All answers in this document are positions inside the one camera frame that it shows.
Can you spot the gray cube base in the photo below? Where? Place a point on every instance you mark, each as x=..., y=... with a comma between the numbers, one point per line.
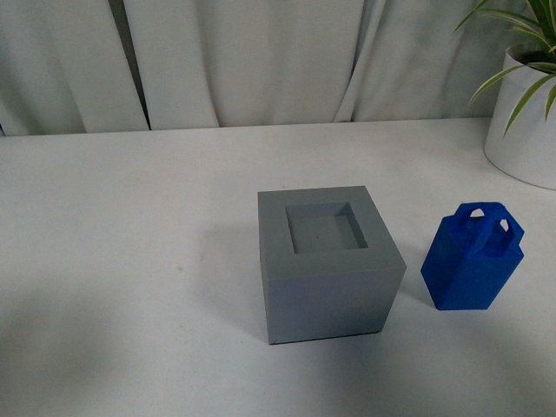
x=329, y=266

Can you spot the green leafy plant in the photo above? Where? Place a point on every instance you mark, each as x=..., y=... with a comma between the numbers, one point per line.
x=538, y=25

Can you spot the white plant pot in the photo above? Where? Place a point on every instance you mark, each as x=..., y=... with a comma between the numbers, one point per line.
x=526, y=150

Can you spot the blue handled insert part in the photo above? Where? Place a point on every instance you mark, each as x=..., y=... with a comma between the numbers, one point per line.
x=472, y=256

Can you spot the white curtain backdrop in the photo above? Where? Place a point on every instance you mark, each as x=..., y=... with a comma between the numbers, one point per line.
x=109, y=66

